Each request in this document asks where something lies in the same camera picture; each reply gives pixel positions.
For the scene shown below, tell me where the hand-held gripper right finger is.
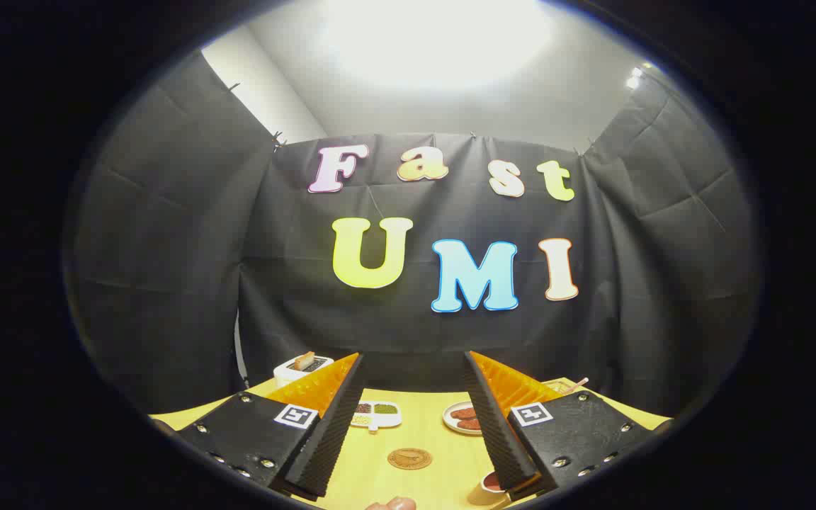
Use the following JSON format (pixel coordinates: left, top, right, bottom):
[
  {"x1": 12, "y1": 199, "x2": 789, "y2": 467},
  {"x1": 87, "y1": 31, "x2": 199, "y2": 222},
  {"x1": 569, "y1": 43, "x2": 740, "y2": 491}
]
[{"x1": 463, "y1": 351, "x2": 657, "y2": 500}]

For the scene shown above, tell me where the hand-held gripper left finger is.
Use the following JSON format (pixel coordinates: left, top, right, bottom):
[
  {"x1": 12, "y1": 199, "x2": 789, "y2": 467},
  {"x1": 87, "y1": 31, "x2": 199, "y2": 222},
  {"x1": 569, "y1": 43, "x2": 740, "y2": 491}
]
[{"x1": 178, "y1": 352, "x2": 366, "y2": 501}]

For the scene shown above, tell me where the beige cup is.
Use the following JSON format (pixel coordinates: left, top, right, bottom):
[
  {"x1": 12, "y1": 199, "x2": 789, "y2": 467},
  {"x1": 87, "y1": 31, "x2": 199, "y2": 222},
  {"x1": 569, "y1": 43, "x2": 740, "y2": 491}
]
[{"x1": 468, "y1": 471, "x2": 511, "y2": 507}]

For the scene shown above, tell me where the round cork coaster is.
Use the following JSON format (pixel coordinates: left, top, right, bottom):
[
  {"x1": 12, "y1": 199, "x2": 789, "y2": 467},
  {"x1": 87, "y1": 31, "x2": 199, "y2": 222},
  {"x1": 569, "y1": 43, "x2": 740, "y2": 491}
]
[{"x1": 387, "y1": 448, "x2": 433, "y2": 470}]

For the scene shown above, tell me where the white oval plate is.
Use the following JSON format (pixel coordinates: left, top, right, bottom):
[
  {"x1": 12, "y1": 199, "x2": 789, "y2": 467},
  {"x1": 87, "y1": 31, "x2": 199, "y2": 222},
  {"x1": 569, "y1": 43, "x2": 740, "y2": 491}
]
[{"x1": 443, "y1": 402, "x2": 484, "y2": 435}]

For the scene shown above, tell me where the white divided dish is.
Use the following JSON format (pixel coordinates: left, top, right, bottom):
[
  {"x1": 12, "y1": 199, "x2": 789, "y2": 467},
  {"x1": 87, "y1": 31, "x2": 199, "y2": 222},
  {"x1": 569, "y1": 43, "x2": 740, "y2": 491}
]
[{"x1": 351, "y1": 401, "x2": 403, "y2": 431}]

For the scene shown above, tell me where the wooden table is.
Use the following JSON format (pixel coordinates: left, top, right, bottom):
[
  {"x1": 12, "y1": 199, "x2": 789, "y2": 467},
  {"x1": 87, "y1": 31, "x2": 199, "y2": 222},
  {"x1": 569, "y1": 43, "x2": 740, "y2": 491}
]
[{"x1": 149, "y1": 379, "x2": 674, "y2": 510}]

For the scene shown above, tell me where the white toaster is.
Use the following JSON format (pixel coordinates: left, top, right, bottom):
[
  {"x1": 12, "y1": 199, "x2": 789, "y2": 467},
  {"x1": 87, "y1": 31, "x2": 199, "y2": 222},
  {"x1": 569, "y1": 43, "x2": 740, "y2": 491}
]
[{"x1": 273, "y1": 352, "x2": 334, "y2": 387}]

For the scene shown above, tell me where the black backdrop cloth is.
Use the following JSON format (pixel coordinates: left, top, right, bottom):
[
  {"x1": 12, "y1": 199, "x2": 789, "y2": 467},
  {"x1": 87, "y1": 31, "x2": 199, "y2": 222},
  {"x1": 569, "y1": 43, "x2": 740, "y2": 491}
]
[{"x1": 68, "y1": 50, "x2": 763, "y2": 419}]

